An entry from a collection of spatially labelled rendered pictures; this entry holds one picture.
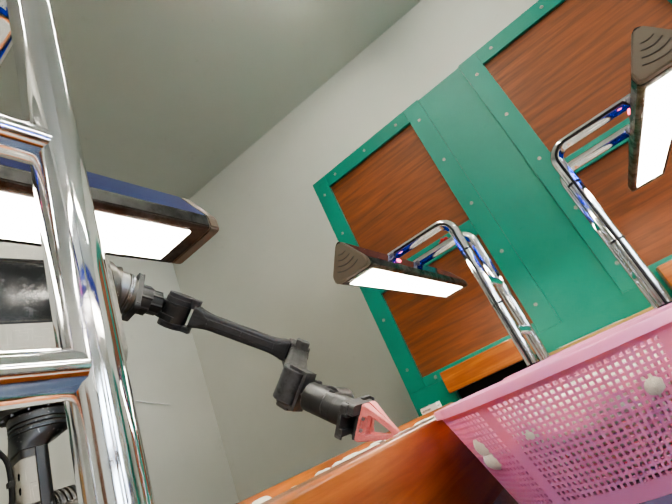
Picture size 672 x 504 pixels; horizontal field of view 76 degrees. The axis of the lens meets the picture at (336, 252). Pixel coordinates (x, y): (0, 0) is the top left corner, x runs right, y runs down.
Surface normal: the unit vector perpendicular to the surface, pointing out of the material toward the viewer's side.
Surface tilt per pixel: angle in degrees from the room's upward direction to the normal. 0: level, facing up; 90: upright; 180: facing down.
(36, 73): 90
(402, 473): 90
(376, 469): 90
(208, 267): 90
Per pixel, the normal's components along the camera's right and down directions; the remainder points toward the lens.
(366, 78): -0.50, -0.16
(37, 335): 0.68, -0.53
